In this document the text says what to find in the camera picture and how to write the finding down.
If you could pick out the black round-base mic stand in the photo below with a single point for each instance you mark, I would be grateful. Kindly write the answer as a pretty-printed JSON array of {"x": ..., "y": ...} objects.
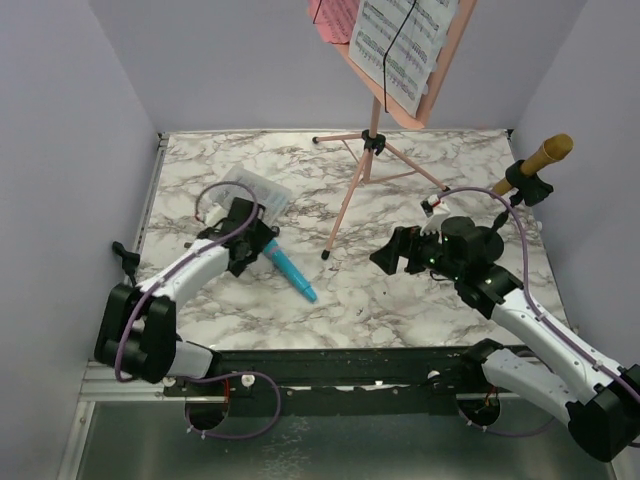
[{"x": 130, "y": 261}]

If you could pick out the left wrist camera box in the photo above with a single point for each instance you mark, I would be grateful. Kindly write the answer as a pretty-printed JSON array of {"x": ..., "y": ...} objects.
[{"x": 209, "y": 215}]

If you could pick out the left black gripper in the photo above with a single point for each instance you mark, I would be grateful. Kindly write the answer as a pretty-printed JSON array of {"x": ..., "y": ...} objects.
[{"x": 263, "y": 235}]

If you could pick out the clear plastic compartment box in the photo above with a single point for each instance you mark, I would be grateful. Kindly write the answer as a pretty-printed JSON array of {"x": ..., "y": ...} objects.
[{"x": 272, "y": 196}]

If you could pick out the white paper sheet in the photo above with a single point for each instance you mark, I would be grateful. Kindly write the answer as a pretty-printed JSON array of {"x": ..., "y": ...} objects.
[{"x": 396, "y": 44}]

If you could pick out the black mounting rail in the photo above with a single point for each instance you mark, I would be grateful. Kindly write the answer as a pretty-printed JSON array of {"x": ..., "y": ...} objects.
[{"x": 341, "y": 382}]

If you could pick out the black desktop mic stand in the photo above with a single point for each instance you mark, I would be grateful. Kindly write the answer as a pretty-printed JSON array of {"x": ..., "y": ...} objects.
[{"x": 529, "y": 190}]

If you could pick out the blue microphone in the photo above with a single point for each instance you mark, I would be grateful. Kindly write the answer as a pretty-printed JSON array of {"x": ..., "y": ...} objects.
[{"x": 286, "y": 267}]

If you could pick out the gold microphone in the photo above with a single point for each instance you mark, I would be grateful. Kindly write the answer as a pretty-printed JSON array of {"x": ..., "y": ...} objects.
[{"x": 552, "y": 150}]

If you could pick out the pink music stand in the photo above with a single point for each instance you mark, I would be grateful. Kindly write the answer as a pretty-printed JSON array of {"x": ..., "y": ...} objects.
[{"x": 374, "y": 142}]

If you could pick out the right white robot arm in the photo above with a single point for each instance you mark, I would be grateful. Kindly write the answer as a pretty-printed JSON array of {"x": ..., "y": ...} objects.
[{"x": 594, "y": 396}]

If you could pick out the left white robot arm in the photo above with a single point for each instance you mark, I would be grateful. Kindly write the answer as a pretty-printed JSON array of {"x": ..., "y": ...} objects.
[{"x": 138, "y": 334}]

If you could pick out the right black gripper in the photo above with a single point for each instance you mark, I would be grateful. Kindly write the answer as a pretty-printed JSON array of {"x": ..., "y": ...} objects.
[{"x": 409, "y": 251}]

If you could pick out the pink sheet music page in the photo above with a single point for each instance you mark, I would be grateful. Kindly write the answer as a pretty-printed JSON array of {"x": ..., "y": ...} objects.
[{"x": 334, "y": 19}]

